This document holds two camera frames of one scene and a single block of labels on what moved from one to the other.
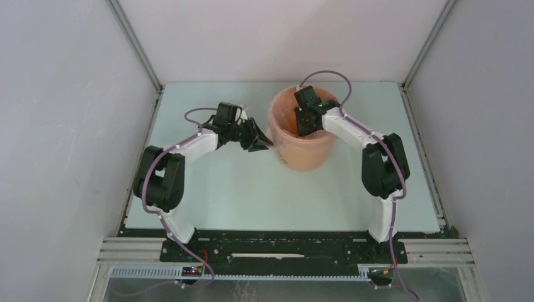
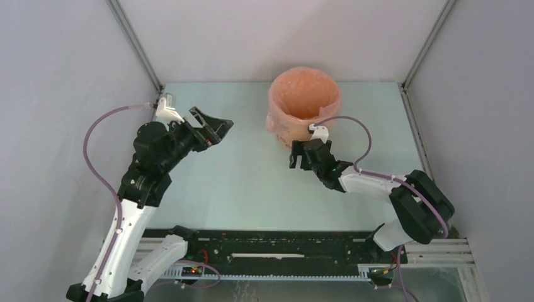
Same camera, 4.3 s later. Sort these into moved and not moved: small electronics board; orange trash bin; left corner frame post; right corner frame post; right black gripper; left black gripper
Moved: left black gripper; orange trash bin; right black gripper
Not moved: small electronics board; right corner frame post; left corner frame post
